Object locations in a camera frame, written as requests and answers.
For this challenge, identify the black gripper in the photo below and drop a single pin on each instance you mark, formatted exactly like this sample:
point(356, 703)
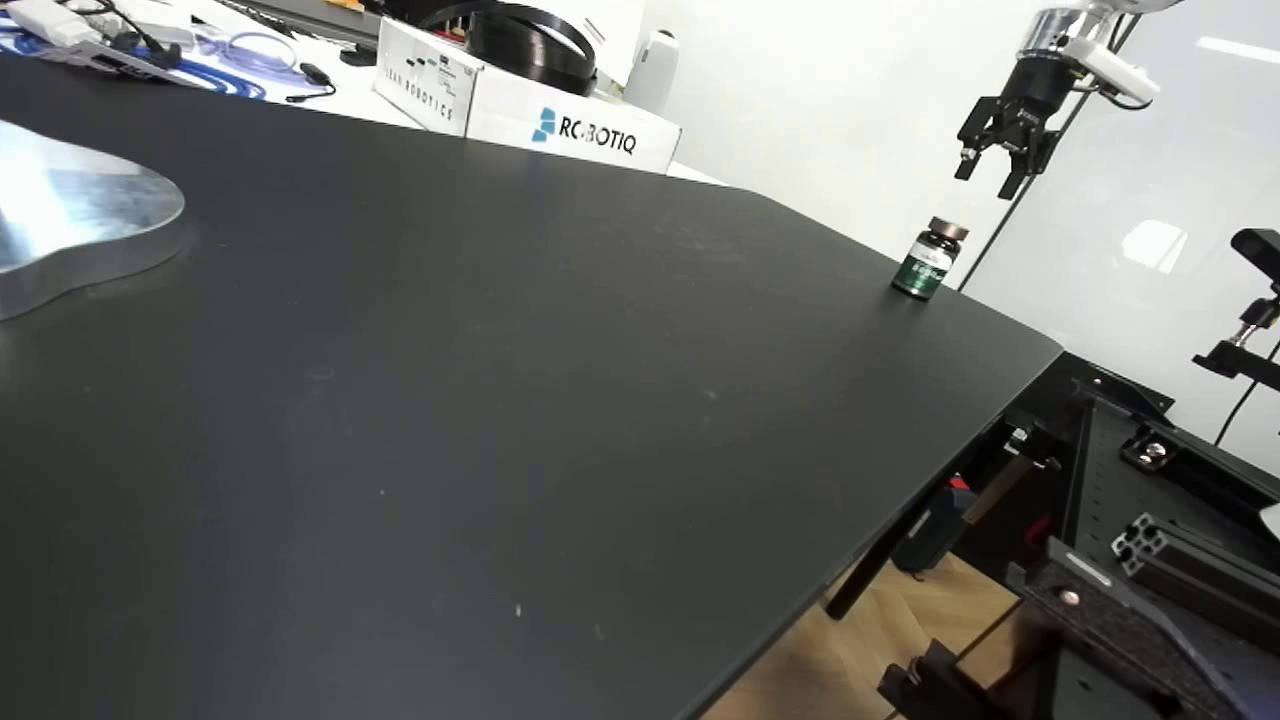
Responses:
point(1026, 103)

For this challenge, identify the black perforated breadboard table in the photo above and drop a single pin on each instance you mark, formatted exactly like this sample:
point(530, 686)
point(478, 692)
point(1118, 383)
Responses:
point(1103, 463)

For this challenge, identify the white Robotiq cardboard box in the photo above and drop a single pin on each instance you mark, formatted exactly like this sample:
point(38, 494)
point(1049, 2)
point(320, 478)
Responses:
point(573, 125)

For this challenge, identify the white plastic bottle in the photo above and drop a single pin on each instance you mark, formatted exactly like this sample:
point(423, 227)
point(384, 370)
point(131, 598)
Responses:
point(658, 62)

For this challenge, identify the black bracket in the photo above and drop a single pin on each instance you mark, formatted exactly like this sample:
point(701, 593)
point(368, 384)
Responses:
point(933, 686)

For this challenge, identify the white cloth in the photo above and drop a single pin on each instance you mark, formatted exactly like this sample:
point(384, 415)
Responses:
point(52, 23)

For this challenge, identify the black table support strut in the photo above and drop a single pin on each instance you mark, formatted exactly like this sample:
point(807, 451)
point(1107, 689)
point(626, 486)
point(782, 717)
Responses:
point(874, 567)

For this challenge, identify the black camera stand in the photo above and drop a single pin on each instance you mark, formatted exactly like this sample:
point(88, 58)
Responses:
point(1260, 249)

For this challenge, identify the light grey wrist camera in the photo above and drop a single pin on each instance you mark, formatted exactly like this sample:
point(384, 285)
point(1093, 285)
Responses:
point(1118, 76)

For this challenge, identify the black round spool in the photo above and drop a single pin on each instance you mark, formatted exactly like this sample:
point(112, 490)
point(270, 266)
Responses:
point(532, 45)

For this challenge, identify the black aluminium extrusion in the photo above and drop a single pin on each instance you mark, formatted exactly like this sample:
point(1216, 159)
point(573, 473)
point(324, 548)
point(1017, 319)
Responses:
point(1200, 563)

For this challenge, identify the blue plastic bag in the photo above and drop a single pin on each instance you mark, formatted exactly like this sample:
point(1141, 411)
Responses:
point(243, 74)

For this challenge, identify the green bottle with dark cap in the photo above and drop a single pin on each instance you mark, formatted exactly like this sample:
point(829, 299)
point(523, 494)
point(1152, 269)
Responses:
point(924, 274)

